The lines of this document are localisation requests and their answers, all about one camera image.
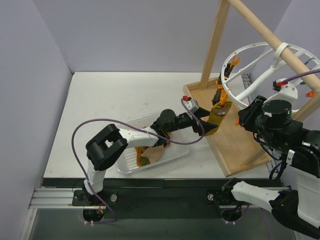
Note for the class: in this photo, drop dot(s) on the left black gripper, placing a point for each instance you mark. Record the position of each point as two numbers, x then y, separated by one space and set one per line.
196 122

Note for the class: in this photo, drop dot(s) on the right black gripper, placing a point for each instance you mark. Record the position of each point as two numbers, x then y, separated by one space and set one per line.
245 118

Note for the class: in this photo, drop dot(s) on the white round sock hanger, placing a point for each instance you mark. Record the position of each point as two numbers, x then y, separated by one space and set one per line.
277 64

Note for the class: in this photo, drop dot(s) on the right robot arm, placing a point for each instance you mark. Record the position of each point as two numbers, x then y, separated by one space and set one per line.
272 126

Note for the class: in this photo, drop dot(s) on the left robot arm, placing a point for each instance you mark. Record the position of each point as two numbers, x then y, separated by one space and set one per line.
104 149

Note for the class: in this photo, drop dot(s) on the black sock right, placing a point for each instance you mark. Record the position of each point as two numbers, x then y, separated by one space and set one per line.
216 97

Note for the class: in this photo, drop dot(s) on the black sock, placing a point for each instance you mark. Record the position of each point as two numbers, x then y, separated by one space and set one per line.
227 71
216 97

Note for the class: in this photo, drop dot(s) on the orange clip upper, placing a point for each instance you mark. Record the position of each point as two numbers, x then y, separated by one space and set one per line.
224 96

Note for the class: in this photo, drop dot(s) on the orange clip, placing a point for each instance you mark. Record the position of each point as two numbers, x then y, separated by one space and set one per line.
234 61
224 96

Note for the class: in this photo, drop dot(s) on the black sock left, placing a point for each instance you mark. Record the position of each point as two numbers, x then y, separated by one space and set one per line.
227 71

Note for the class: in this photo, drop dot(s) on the orange clip rear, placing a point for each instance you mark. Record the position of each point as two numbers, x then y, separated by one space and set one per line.
234 61

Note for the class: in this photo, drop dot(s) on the white plastic basket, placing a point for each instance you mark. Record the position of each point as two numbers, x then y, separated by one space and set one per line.
134 161

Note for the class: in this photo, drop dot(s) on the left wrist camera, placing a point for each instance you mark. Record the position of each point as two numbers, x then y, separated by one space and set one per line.
190 104

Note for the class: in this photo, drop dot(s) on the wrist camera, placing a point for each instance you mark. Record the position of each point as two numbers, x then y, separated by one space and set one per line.
284 91
190 104

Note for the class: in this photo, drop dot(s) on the wooden drying rack frame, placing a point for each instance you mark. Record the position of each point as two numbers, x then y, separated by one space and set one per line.
234 148

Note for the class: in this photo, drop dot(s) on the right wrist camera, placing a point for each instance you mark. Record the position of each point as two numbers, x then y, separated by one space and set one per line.
284 91

